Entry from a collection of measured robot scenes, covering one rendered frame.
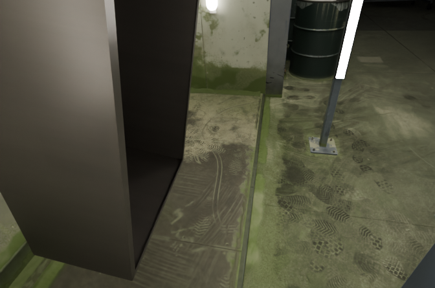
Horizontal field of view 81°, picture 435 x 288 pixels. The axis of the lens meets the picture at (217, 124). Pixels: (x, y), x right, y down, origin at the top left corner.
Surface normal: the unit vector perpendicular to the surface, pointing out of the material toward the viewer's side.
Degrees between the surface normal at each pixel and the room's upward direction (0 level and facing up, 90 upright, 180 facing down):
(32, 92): 90
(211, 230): 0
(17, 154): 90
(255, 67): 90
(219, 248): 0
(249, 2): 90
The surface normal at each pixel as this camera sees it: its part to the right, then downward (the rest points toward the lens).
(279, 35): -0.21, 0.56
